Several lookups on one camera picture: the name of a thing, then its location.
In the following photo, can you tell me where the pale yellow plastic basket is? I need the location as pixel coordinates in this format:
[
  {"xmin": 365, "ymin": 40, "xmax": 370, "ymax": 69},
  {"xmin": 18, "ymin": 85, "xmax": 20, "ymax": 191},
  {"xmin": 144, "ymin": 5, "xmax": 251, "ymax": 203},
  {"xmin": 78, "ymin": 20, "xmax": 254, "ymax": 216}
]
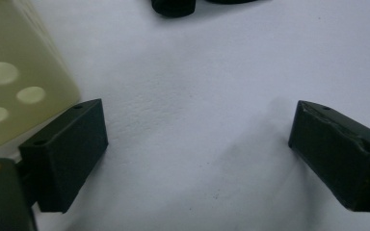
[{"xmin": 0, "ymin": 0, "xmax": 82, "ymax": 157}]

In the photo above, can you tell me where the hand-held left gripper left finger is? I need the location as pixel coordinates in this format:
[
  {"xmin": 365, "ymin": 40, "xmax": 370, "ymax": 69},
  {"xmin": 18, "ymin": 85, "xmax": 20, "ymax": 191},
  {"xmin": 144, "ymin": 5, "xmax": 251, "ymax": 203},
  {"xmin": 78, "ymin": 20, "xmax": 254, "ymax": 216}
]
[{"xmin": 17, "ymin": 98, "xmax": 109, "ymax": 214}]

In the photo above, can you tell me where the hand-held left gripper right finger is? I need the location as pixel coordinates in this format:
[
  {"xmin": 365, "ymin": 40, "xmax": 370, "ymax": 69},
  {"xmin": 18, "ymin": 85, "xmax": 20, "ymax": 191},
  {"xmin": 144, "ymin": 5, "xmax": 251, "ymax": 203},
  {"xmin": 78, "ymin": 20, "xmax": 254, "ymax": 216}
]
[{"xmin": 287, "ymin": 99, "xmax": 370, "ymax": 213}]

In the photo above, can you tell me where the black glove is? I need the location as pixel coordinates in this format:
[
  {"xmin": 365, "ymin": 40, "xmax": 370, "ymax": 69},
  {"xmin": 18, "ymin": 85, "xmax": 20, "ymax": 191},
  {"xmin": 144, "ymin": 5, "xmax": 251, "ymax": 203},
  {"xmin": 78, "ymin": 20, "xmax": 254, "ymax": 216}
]
[{"xmin": 150, "ymin": 0, "xmax": 258, "ymax": 18}]

